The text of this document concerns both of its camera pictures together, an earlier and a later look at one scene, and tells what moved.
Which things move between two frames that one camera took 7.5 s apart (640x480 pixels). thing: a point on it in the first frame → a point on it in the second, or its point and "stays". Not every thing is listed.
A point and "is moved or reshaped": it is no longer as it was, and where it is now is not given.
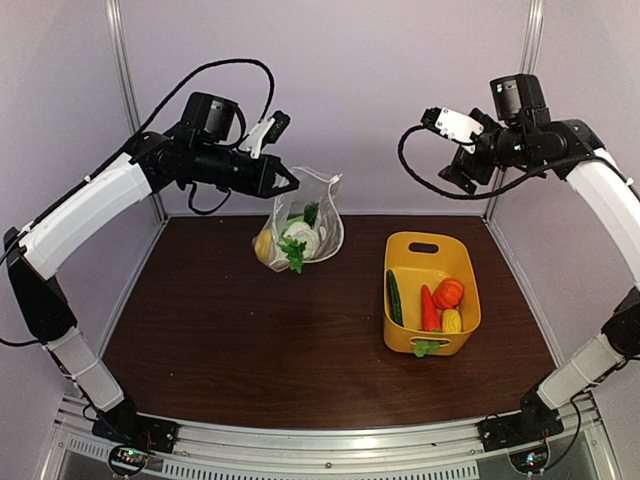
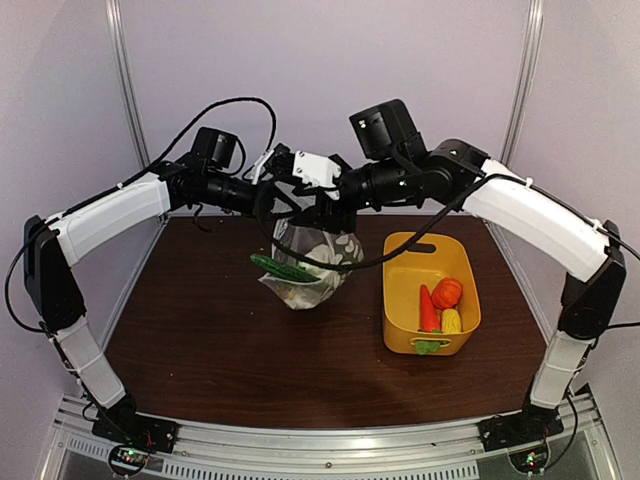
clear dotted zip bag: x=306 y=224 is moved or reshaped
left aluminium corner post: x=114 y=8 stays
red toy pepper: x=430 y=316 stays
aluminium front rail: x=452 y=450 stays
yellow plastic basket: x=422 y=258 stays
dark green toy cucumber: x=395 y=307 → x=283 y=271
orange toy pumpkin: x=448 y=293 stays
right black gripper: x=461 y=161 → x=330 y=216
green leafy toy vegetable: x=421 y=347 stays
